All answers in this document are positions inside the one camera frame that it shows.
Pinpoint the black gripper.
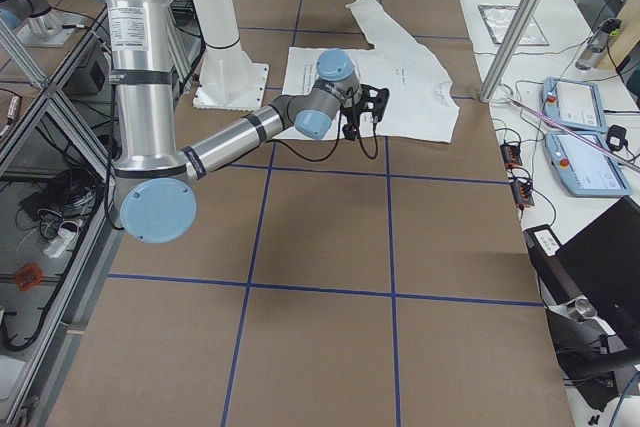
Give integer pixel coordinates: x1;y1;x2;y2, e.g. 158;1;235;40
341;84;390;141

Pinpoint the white long-sleeve printed t-shirt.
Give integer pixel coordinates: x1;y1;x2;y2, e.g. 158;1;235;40
283;0;459;143

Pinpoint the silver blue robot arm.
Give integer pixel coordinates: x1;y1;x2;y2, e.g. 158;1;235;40
103;0;389;244

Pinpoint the silver-edged plastic bag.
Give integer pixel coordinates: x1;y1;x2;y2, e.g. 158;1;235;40
478;4;549;46

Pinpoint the blue teach pendant far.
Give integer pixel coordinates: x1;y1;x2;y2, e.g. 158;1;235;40
541;77;607;133

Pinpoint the blue teach pendant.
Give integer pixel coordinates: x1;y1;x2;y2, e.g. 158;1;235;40
541;77;607;133
545;131;632;198

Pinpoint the blue teach pendant near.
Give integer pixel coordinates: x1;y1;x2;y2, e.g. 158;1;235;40
545;131;632;198

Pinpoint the metal reacher stick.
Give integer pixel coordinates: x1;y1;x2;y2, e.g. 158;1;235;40
507;97;640;173

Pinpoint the black laptop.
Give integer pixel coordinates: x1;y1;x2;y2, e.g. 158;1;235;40
522;194;640;413

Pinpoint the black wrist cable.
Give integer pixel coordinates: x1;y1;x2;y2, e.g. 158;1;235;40
269;86;380;163

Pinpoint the white camera pedestal base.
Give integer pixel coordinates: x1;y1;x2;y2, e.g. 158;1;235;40
193;0;269;110

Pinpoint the aluminium frame post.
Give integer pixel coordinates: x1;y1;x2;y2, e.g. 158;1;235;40
479;0;541;103

